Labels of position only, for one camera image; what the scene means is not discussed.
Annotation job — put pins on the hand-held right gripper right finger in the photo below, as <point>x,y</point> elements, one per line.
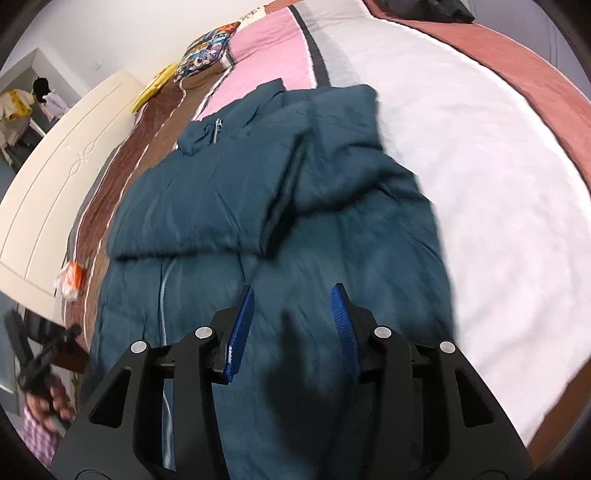
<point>344,327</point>

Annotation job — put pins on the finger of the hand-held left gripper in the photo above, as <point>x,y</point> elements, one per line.
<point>16,339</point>

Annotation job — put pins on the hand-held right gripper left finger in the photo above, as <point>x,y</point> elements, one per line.
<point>240,327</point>

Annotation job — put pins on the teal padded jacket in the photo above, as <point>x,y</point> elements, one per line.
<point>323,230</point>

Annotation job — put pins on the pile of clothes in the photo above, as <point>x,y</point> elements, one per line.
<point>14,115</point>

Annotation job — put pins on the person's left hand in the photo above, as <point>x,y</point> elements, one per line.
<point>51,404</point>

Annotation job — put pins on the orange and white plastic bag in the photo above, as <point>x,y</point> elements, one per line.
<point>71,279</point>

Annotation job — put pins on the cream wooden headboard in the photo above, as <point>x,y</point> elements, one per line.
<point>60,175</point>

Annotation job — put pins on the striped fleece blanket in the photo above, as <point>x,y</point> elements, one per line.
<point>485,161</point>

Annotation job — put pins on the yellow plush toy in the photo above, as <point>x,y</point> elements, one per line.
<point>154,87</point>

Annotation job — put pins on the colourful printed pillow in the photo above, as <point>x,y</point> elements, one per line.
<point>205,50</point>

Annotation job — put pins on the black padded jacket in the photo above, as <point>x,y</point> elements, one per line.
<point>425,9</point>

